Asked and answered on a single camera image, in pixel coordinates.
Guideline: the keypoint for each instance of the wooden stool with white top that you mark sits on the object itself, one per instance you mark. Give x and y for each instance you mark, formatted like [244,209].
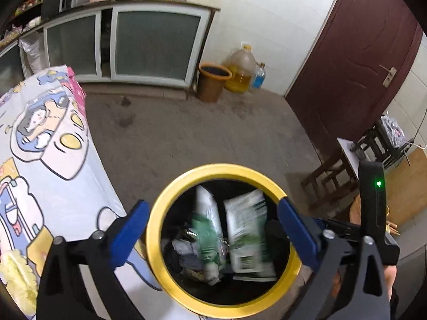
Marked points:
[348,155]

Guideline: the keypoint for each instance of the short glass door counter cabinet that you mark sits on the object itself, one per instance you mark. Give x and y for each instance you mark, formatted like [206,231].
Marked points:
[10,70]

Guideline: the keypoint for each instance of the clear crumpled plastic bag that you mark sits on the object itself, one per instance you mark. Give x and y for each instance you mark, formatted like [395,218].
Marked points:
[393,128]

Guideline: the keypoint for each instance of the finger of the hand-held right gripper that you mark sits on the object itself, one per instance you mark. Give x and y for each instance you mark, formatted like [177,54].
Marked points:
[343,228]

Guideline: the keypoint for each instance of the blue liquid bottle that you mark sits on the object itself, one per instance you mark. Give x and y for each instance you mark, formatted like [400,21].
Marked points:
[258,78]

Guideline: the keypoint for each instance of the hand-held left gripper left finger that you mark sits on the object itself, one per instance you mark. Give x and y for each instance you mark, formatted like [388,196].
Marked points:
[130,233]

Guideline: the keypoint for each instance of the dark brown wooden door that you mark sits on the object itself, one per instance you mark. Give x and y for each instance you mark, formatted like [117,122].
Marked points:
[350,56]

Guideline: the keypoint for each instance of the white woven sack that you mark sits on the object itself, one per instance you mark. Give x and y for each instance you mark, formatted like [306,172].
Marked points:
[31,55]

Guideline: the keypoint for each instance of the cartoon printed tablecloth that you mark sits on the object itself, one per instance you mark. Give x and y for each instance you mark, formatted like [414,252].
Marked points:
[50,173]

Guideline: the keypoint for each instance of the light wooden board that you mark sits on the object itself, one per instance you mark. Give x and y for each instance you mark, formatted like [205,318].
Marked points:
[407,190]

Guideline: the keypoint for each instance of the large cooking oil jug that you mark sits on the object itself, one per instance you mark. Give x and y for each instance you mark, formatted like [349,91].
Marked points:
[240,70]

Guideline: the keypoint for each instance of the black microwave oven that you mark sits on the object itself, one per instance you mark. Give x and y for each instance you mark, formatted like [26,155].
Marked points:
[66,1]

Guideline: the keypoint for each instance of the person's right hand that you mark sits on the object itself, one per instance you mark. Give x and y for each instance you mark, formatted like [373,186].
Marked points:
[390,283]

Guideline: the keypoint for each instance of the brown plastic bucket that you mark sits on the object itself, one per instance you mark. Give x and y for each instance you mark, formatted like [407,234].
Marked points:
[210,86]

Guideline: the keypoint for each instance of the green white milk carton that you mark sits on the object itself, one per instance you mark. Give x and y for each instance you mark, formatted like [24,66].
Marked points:
[248,226]

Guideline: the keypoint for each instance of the long glass door counter cabinet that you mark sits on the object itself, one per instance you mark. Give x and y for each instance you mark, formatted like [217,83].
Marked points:
[153,43]

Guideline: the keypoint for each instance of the pale yellow crumpled paper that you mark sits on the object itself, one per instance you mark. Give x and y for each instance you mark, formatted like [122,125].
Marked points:
[18,280]

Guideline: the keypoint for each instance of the green white snack bag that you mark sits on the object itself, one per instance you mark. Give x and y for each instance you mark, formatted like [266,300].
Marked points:
[206,216]

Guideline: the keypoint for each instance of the black bin with yellow rim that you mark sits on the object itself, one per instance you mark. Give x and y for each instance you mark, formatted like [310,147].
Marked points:
[216,170]

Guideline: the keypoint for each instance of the black metal stool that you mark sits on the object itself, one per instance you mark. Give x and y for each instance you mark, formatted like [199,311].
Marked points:
[383,146]

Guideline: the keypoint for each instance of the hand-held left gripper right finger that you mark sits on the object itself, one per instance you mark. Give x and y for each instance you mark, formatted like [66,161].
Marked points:
[298,233]

